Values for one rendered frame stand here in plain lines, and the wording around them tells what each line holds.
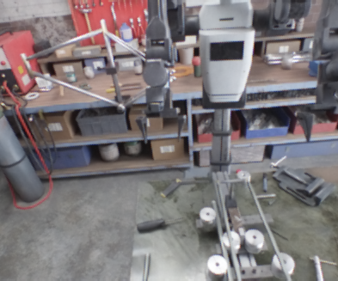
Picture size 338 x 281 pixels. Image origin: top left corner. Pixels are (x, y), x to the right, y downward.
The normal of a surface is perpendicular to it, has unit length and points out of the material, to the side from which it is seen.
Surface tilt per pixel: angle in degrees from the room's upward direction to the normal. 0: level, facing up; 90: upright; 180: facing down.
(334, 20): 68
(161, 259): 0
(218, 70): 90
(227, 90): 90
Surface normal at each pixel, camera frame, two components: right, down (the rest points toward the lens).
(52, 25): 0.03, 0.58
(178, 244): -0.09, -0.81
